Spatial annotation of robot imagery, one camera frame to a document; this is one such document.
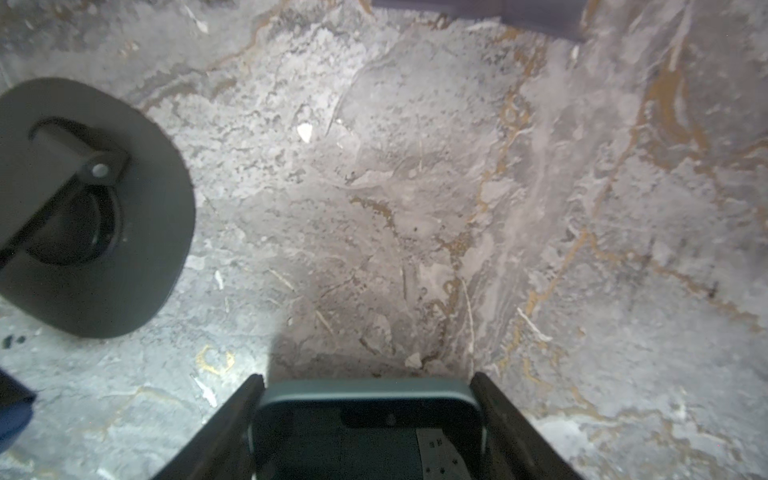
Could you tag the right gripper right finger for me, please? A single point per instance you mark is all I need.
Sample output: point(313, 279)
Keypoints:
point(514, 449)

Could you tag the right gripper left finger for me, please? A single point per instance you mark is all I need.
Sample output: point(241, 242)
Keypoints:
point(220, 449)

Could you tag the purple grey phone stand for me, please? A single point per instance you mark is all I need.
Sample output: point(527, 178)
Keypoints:
point(97, 209)

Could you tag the white back middle stand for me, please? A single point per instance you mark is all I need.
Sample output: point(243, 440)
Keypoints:
point(556, 18)

